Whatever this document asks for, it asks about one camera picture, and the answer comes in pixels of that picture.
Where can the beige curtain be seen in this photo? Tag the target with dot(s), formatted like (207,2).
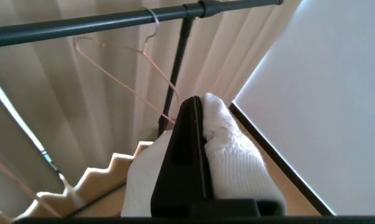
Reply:
(66,93)

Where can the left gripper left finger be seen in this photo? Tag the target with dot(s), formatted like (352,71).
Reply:
(181,168)

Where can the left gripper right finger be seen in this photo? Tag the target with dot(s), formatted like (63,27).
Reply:
(205,168)

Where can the white printed shirt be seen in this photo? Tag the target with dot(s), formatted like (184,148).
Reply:
(237,168)

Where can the black clothes rack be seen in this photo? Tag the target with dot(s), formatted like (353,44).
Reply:
(81,24)

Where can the pink clothes hanger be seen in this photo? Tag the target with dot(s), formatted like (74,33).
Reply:
(112,77)
(19,183)

